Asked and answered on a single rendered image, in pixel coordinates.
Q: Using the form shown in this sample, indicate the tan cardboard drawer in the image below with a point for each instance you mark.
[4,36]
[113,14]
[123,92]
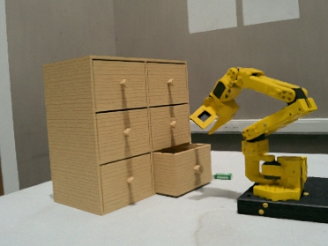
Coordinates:
[176,168]
[166,82]
[118,84]
[125,180]
[114,125]
[169,124]

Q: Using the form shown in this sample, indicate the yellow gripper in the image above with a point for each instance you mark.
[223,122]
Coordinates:
[211,107]

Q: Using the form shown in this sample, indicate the tan wooden chest of drawers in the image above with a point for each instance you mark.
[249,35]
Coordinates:
[72,130]

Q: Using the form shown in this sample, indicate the white eraser with green sleeve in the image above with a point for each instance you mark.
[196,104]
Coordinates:
[222,176]

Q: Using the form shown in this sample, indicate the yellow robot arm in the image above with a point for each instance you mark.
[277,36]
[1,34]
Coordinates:
[288,169]

